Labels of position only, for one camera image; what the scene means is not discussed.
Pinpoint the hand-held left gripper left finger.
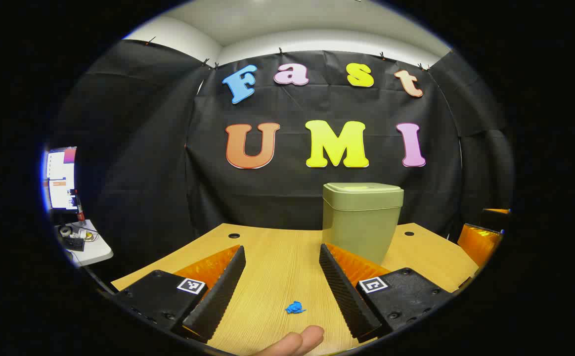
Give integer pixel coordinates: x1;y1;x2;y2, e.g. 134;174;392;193
113;245;246;343

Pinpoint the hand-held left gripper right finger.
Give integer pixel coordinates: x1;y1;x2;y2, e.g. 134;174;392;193
319;242;453;343

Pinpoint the green desktop garbage bin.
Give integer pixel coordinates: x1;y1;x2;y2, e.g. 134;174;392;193
322;182;404;265

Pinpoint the wooden desktop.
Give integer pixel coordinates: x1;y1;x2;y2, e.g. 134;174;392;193
111;222;481;356

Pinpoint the white side table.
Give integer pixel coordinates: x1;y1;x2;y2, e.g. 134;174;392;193
55;220;114;267

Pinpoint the computer monitor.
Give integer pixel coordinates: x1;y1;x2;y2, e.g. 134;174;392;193
44;146;78;211

